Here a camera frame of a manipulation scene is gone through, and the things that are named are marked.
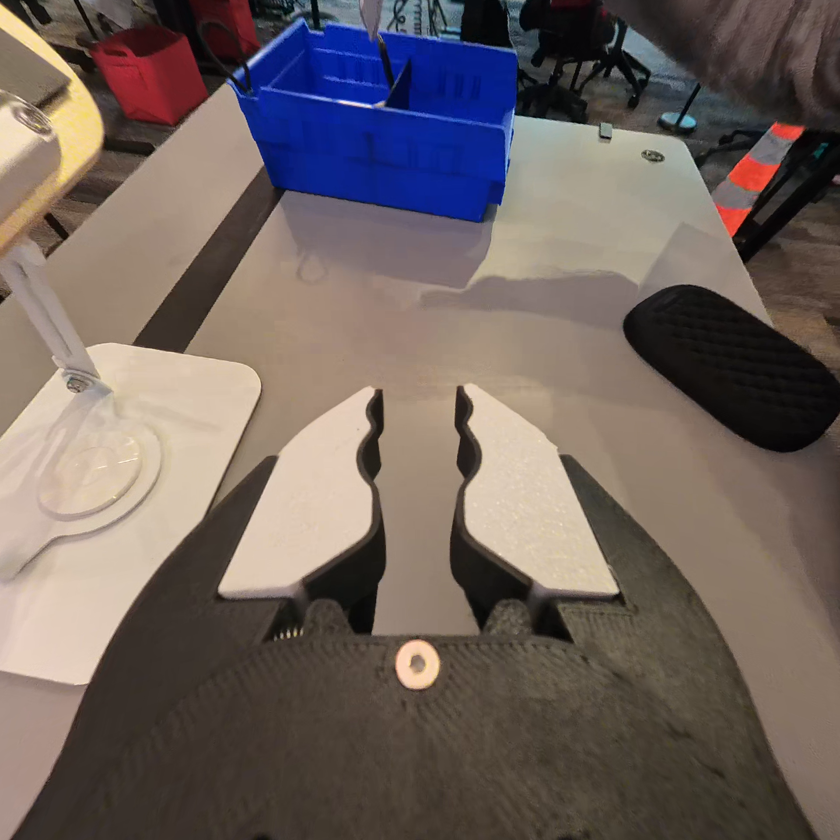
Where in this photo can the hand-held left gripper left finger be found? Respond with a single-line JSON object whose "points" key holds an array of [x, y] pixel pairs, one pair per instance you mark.
{"points": [[308, 518]]}

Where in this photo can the red crate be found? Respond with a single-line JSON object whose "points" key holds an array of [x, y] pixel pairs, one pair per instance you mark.
{"points": [[151, 79], [226, 23]]}

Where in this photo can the black quilted pad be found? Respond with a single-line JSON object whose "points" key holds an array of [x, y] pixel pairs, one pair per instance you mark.
{"points": [[735, 367]]}

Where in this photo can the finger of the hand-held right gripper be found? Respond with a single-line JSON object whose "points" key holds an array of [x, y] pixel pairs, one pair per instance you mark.
{"points": [[370, 16]]}

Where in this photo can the person's right forearm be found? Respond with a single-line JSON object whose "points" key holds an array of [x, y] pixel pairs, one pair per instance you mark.
{"points": [[754, 46]]}

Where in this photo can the orange traffic cone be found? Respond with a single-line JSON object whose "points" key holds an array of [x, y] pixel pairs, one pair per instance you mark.
{"points": [[754, 177]]}

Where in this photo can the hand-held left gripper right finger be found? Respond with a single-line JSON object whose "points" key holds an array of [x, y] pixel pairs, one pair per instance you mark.
{"points": [[531, 518]]}

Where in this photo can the blue storage bin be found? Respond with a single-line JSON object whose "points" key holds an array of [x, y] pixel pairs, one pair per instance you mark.
{"points": [[380, 157]]}

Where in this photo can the white adjustable stand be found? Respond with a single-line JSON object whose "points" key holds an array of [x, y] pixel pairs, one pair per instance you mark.
{"points": [[164, 407]]}

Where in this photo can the black round-base stand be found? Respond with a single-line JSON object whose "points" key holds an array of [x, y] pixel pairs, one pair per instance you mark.
{"points": [[679, 123]]}

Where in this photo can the black office chair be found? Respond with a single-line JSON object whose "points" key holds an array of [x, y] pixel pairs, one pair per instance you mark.
{"points": [[577, 39]]}

